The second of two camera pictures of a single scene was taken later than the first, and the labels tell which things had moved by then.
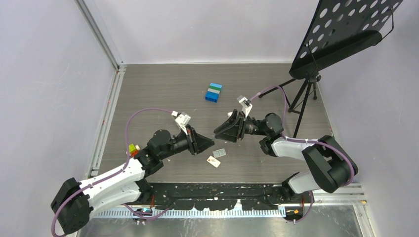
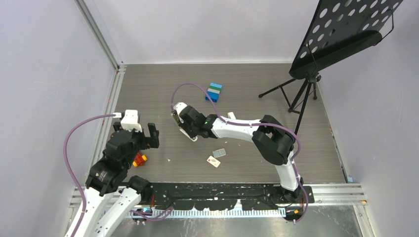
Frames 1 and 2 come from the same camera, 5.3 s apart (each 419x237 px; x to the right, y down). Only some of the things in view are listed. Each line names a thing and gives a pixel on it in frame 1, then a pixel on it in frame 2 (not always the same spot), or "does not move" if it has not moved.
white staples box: [213, 161] does not move
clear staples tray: [219, 153] does not move
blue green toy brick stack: [211, 95] does not move
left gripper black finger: [200, 143] -> [152, 141]
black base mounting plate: [219, 196] does not move
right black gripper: [233, 129] -> [184, 124]
